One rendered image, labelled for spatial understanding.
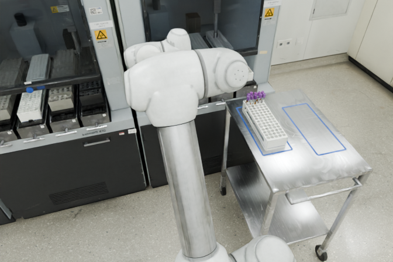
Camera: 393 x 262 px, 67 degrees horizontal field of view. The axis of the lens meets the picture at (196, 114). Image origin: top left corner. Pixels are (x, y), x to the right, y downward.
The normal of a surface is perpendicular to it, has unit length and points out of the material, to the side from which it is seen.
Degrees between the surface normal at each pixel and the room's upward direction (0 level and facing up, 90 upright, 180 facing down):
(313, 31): 90
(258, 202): 0
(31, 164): 90
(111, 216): 0
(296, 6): 90
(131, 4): 90
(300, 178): 0
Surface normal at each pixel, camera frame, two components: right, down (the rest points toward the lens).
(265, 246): 0.15, -0.75
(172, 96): 0.22, 0.20
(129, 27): 0.28, 0.62
